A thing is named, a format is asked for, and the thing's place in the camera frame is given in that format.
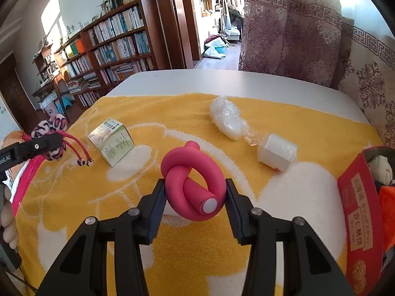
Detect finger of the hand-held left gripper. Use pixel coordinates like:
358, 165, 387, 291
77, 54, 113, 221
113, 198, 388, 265
13, 132, 64, 161

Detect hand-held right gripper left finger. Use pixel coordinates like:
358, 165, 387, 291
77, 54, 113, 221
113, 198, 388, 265
35, 179, 169, 296

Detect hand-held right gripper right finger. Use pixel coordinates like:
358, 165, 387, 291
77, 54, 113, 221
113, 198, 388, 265
225, 178, 355, 296

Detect pink knotted foam rod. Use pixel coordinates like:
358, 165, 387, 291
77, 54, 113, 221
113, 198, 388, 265
161, 140, 227, 222

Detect red cardboard box container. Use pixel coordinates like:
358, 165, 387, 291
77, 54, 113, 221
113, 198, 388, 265
337, 146, 395, 296

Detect cream sock ball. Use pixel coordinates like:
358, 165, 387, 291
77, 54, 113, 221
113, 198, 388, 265
369, 154, 395, 186

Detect orange embossed toy cube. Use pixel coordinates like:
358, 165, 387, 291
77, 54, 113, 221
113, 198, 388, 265
378, 186, 395, 253

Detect person's left hand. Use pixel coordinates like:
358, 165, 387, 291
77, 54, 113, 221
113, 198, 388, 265
0, 185, 20, 250

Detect white tissue packet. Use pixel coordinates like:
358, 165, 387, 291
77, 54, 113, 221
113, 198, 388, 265
257, 133, 298, 173

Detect small gold cardboard box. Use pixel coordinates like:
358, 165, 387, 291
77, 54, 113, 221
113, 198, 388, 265
88, 118, 135, 167

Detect crumpled clear plastic bag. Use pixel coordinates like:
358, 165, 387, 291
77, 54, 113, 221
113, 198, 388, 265
209, 95, 261, 147

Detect yellow patterned towel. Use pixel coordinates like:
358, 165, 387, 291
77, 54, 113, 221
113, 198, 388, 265
14, 92, 385, 296

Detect rows of shelved books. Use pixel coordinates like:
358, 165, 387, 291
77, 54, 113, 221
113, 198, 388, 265
59, 6, 155, 107

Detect wooden bookshelf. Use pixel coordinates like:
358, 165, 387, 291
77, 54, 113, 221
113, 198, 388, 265
54, 0, 170, 108

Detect beige patterned curtain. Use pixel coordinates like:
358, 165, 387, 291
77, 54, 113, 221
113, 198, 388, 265
239, 0, 343, 88

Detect patterned beige cloth cover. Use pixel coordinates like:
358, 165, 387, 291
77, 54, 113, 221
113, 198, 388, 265
332, 15, 395, 148

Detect wooden door frame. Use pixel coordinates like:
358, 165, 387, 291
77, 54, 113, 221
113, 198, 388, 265
154, 0, 206, 70

